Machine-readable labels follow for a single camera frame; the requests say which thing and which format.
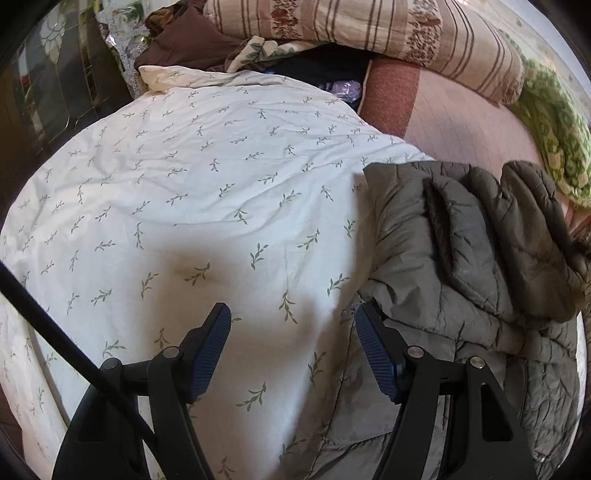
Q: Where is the grey quilted puffer jacket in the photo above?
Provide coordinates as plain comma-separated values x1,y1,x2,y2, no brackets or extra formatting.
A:
276,159,590,480

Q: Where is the white leaf print duvet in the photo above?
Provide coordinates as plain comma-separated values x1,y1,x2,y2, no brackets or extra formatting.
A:
1,67,424,479

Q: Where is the pink quilted mattress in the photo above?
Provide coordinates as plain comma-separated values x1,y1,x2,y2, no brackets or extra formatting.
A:
361,57,590,234

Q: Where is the green patterned blanket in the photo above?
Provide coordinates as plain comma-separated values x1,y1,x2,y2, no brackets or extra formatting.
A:
502,36,590,208

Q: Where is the dark wooden cabinet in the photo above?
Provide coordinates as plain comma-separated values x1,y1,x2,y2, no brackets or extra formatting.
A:
1,1,131,203

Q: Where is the striped floral pillow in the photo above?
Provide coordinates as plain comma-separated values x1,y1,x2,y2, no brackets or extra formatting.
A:
204,0,524,105

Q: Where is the brown cloth pile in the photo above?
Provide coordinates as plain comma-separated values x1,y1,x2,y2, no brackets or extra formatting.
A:
134,0,246,71

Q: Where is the floral plastic bag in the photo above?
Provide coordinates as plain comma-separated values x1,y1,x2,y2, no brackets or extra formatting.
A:
94,0,148,98

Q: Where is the black cable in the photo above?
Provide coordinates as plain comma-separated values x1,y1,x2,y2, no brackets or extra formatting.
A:
0,260,164,480

